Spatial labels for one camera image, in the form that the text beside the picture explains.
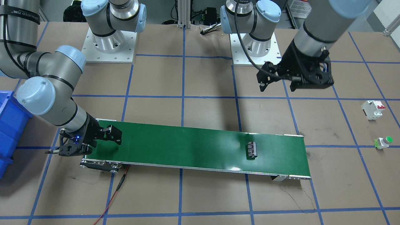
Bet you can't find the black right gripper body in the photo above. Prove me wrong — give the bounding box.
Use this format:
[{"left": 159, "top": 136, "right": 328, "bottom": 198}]
[{"left": 58, "top": 114, "right": 100, "bottom": 157}]

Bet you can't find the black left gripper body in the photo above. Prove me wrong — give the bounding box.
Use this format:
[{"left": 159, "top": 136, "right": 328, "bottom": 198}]
[{"left": 278, "top": 40, "right": 334, "bottom": 91}]

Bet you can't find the black cylindrical capacitor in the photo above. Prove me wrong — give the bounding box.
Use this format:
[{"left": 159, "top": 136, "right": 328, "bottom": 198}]
[{"left": 247, "top": 141, "right": 258, "bottom": 158}]

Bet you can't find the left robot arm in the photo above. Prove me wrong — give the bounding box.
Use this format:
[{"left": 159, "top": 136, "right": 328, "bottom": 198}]
[{"left": 220, "top": 0, "right": 370, "bottom": 92}]

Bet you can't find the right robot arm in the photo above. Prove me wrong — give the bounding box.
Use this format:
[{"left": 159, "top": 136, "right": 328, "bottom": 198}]
[{"left": 1, "top": 0, "right": 147, "bottom": 157}]

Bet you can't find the green conveyor belt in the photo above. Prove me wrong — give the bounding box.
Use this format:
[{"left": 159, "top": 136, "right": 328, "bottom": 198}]
[{"left": 80, "top": 120, "right": 311, "bottom": 181}]

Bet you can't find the white plastic basket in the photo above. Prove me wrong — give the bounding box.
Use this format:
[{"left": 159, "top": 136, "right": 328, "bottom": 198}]
[{"left": 288, "top": 0, "right": 312, "bottom": 19}]

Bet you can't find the blue plastic bin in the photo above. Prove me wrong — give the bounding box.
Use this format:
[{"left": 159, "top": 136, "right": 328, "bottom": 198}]
[{"left": 0, "top": 90, "right": 33, "bottom": 178}]

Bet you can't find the white circuit breaker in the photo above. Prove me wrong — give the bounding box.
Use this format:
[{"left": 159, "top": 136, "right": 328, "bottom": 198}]
[{"left": 361, "top": 101, "right": 386, "bottom": 120}]

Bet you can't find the black electronics box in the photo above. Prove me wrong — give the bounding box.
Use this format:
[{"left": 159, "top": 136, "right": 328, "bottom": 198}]
[{"left": 202, "top": 7, "right": 218, "bottom": 26}]

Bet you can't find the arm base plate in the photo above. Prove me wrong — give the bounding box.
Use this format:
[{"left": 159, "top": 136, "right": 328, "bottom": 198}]
[
  {"left": 81, "top": 28, "right": 137, "bottom": 64},
  {"left": 229, "top": 33, "right": 281, "bottom": 67}
]

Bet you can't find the red black power cable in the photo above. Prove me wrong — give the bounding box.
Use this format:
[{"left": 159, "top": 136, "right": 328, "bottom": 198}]
[{"left": 93, "top": 165, "right": 130, "bottom": 225}]

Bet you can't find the green push button switch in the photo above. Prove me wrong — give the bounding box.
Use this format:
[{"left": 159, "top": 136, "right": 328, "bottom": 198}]
[{"left": 374, "top": 136, "right": 393, "bottom": 149}]

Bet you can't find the aluminium frame post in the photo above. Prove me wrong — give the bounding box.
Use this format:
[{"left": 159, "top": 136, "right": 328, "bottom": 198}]
[{"left": 177, "top": 0, "right": 192, "bottom": 29}]

